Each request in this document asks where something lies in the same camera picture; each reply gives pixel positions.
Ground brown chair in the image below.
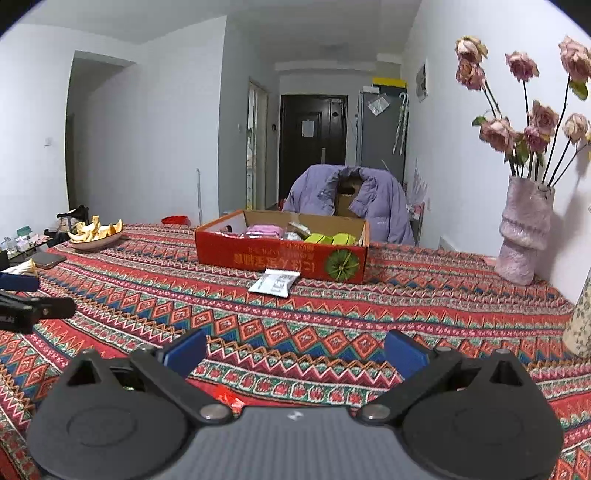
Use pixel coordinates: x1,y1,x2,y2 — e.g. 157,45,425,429
333,178,361,217

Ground dark entrance door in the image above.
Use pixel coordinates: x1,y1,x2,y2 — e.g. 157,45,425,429
279,95,348,204

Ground patterned red tablecloth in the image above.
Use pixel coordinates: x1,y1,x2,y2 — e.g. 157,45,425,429
0,224,591,480

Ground folded hanging umbrella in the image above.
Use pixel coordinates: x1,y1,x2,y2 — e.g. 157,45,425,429
392,92,409,155

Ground black bag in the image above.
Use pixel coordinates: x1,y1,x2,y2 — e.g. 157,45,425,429
56,205,89,234

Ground pink snack packet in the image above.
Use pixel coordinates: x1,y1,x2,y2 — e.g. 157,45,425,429
245,224,287,240

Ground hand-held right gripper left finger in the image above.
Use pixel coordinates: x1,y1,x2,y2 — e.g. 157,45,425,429
58,329,233,424

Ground yellow fruit peels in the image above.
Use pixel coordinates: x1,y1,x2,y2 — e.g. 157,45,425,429
68,215,123,243

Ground purple padded jacket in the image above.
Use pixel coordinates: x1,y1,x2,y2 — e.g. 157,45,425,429
283,165,416,246

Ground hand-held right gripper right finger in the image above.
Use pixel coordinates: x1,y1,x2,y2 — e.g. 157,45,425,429
358,330,532,424

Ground white floral vase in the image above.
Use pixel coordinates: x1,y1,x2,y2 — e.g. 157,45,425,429
562,277,591,358

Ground cream knitted work glove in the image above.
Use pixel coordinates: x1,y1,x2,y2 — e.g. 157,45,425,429
1,259,38,278

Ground low side table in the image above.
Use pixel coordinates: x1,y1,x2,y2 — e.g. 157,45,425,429
0,234,51,259

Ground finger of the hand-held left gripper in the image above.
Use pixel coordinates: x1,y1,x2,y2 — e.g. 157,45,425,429
0,273,40,292
0,291,77,320

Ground red cardboard box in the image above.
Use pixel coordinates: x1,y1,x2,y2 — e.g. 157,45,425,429
194,210,371,283

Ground single white snack packet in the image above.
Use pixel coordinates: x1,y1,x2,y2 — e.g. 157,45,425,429
248,271,301,297

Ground dark flat phone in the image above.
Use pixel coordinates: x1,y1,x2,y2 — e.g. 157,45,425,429
31,251,66,270

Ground bunch of dried pink roses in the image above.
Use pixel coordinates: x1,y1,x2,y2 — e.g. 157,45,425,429
455,36,591,188

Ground pink ribbed vase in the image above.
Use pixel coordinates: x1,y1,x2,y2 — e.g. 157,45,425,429
495,175,555,285

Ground white interior door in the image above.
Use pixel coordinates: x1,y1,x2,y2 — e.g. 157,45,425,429
247,79,269,210

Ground grey refrigerator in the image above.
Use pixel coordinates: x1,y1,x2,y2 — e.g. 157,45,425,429
358,90,408,178

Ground brown shallow bowl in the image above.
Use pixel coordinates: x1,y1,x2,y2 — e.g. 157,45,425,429
69,231,124,251

